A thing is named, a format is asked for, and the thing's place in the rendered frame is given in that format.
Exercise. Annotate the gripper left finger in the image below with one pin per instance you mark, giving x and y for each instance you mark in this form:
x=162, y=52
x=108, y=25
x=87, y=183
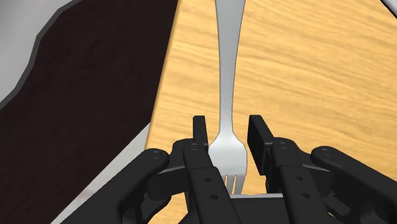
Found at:
x=198, y=173

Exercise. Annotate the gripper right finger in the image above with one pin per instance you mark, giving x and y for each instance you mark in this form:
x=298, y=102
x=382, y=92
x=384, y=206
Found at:
x=291, y=173

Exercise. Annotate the light wooden table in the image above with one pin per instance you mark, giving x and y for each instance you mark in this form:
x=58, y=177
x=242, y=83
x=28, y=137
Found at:
x=310, y=77

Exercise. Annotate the silver fork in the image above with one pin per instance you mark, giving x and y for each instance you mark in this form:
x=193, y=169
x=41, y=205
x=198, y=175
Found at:
x=228, y=93

